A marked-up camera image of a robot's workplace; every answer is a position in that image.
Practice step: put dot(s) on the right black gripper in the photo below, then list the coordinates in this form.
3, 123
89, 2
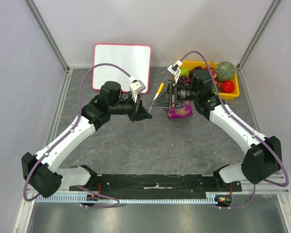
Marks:
171, 94

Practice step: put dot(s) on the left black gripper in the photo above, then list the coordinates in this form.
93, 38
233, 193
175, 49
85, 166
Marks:
139, 112

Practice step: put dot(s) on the orange capped marker pen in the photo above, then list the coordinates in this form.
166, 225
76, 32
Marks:
158, 91

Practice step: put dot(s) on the pink framed whiteboard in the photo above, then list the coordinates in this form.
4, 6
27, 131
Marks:
134, 59

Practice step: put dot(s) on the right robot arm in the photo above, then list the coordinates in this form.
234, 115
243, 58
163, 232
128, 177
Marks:
262, 154

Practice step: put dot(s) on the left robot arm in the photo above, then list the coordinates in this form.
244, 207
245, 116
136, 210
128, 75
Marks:
41, 170

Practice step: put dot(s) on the purple snack bag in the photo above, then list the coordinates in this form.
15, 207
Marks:
182, 109

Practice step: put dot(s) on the dark purple grape bunch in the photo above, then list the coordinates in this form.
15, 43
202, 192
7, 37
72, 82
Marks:
187, 80

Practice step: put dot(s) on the green apple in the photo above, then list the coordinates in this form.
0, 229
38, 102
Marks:
184, 71

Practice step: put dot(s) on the yellow plastic tray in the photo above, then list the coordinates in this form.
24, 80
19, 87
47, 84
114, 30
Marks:
191, 64

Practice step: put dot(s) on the red peach cluster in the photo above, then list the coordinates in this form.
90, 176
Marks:
213, 71

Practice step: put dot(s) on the red apple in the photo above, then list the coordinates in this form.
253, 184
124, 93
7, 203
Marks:
227, 87

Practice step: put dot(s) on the green netted melon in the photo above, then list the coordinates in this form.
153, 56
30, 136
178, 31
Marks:
225, 71

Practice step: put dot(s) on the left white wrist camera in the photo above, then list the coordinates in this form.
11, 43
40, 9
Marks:
136, 87

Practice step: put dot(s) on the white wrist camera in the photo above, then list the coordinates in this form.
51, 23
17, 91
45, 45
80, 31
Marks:
136, 87
175, 70

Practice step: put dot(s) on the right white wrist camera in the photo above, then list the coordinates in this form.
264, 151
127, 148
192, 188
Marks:
175, 70

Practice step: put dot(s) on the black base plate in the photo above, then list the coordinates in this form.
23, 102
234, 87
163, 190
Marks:
158, 186

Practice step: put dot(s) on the light blue cable duct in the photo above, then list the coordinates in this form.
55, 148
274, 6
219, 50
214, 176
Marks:
88, 198

